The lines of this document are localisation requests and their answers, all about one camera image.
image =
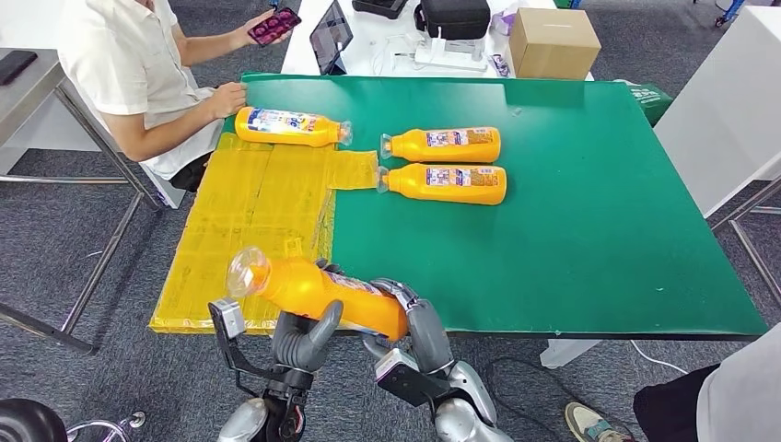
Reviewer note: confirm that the black phone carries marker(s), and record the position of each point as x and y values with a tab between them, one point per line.
17	64
274	25

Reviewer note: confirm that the person's left forearm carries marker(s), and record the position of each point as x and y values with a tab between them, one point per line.
207	47

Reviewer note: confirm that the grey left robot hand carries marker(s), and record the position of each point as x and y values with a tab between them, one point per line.
299	344

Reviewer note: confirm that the white power strip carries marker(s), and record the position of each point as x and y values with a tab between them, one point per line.
445	58

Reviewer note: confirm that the black round stool seat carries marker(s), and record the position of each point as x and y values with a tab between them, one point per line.
24	424

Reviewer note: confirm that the person's right forearm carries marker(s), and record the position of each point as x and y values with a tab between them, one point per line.
171	131

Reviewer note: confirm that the white table with metal legs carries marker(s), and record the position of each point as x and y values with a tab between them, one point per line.
720	110

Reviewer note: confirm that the black tablet on stand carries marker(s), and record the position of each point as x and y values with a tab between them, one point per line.
332	33

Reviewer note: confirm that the person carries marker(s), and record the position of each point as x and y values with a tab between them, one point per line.
116	55
738	396

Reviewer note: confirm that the person's right hand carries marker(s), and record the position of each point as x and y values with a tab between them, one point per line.
227	100

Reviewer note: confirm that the green shopping bag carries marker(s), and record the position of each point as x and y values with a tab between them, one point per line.
650	100

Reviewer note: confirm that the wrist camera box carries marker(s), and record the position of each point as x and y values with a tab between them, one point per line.
403	378
227	317

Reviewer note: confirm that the purple plastic packet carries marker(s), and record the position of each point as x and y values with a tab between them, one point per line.
503	24

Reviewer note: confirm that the white and green sneaker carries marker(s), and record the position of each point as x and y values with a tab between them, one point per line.
589	422

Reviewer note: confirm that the chrome stool base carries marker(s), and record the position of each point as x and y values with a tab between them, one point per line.
135	419

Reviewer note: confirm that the green table mat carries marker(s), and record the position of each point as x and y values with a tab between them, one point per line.
579	213

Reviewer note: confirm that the black zip bag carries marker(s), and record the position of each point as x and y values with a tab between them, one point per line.
451	18

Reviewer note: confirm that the white desk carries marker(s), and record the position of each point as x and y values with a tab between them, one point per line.
366	24

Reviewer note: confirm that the orange detergent bottle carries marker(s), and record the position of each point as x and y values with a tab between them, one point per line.
427	152
299	293
287	137
427	194

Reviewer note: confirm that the blue chair base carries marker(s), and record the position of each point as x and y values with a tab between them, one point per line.
732	9

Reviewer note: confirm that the white table leg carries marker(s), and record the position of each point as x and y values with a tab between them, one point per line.
564	352

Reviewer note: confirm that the person's left hand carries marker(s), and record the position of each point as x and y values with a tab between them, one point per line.
241	36

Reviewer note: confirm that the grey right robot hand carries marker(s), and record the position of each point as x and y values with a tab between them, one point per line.
430	341

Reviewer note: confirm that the yellow taped cardboard sheet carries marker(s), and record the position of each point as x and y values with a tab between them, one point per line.
256	201

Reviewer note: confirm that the grey metal table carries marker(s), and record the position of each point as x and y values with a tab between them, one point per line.
18	104

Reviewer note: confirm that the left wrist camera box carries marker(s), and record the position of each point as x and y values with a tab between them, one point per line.
227	317

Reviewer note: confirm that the flat black case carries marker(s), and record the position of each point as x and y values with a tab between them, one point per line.
381	6

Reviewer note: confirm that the brown cardboard box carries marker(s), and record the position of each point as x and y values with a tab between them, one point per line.
552	46

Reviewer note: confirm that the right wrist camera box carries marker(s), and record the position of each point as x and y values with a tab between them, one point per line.
403	378

